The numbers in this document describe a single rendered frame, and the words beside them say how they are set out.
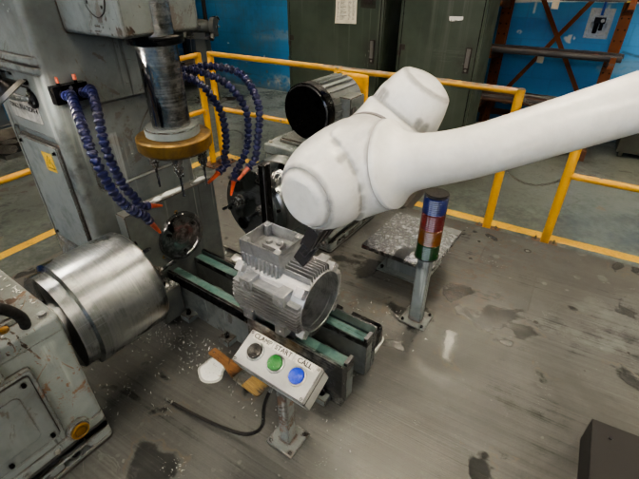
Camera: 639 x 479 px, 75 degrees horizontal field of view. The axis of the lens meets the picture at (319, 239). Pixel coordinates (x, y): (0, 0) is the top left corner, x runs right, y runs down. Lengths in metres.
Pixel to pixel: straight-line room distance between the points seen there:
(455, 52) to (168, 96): 3.12
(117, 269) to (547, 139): 0.83
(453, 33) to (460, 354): 3.06
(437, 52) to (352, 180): 3.54
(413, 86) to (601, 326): 1.08
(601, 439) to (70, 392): 1.06
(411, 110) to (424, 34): 3.41
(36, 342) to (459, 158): 0.75
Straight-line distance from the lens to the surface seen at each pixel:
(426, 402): 1.11
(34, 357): 0.92
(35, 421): 0.98
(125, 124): 1.27
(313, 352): 1.00
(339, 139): 0.46
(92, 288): 0.97
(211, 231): 1.38
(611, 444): 1.10
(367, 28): 4.16
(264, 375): 0.81
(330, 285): 1.06
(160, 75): 1.04
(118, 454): 1.10
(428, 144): 0.45
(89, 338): 0.98
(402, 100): 0.57
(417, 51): 4.01
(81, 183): 1.24
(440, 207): 1.05
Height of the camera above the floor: 1.68
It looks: 33 degrees down
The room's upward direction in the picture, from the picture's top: straight up
